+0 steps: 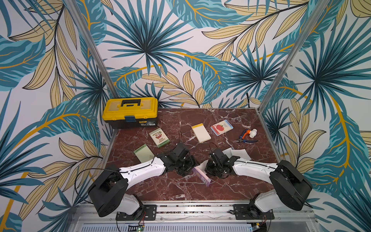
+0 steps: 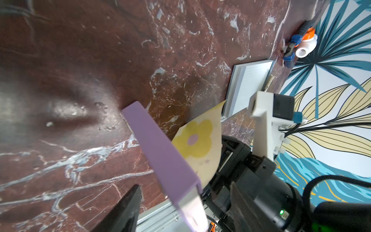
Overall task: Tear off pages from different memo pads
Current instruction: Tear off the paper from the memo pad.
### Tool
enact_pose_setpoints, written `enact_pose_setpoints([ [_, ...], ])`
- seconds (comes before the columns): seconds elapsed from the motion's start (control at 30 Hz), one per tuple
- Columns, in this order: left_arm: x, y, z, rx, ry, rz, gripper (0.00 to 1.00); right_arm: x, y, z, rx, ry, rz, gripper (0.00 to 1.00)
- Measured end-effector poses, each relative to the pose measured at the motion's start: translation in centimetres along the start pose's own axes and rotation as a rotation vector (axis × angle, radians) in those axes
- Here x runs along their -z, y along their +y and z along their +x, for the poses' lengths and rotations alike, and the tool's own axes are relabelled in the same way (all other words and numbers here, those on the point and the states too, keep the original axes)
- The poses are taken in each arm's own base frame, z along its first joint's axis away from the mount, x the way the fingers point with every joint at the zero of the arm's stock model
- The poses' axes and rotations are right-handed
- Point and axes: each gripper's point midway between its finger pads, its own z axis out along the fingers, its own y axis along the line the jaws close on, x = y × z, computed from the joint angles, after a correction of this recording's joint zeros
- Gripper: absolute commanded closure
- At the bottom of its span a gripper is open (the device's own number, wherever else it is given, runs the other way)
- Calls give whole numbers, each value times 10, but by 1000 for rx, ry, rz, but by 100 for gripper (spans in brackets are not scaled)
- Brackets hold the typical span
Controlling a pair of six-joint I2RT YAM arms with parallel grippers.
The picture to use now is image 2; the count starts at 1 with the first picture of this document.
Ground torn flower cover page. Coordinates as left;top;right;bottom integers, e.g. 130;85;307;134
172;101;225;188

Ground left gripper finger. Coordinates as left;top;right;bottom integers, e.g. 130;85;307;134
91;185;143;232

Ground blue orange pliers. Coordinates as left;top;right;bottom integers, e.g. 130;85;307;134
283;20;316;68

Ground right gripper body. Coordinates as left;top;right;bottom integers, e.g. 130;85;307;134
203;135;305;232

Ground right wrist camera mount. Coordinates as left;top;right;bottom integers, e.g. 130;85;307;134
248;91;305;161

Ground blue lined memo pad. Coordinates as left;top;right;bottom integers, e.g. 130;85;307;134
222;60;275;118

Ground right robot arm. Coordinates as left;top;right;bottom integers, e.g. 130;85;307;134
202;136;371;232

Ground purple flower lucky day pad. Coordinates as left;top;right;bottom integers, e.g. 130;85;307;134
122;101;209;232

